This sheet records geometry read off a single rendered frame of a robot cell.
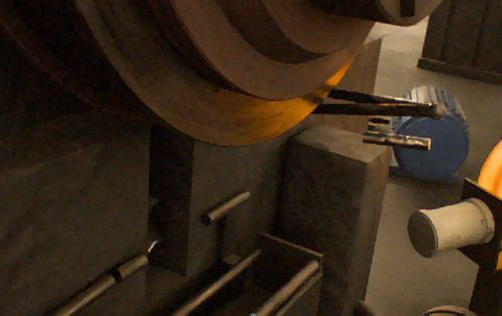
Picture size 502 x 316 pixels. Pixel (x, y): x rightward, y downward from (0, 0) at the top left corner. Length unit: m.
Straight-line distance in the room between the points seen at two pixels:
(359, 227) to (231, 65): 0.38
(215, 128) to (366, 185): 0.32
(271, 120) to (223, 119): 0.07
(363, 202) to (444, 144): 1.90
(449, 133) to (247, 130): 2.17
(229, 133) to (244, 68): 0.06
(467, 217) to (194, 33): 0.59
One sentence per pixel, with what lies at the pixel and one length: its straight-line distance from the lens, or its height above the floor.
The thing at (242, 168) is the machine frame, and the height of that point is 0.79.
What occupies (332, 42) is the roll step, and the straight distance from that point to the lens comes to 0.42.
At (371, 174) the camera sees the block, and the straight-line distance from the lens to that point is 0.69.
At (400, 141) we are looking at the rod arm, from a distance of 0.52.
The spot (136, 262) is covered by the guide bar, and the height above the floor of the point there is 0.76.
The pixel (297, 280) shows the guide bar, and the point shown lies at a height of 0.71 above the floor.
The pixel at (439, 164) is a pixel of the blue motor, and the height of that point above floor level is 0.13.
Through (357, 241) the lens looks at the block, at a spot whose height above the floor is 0.70.
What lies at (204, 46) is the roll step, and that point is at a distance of 0.33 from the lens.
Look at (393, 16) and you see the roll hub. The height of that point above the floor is 0.99.
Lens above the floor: 1.04
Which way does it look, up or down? 22 degrees down
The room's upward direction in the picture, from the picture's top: 5 degrees clockwise
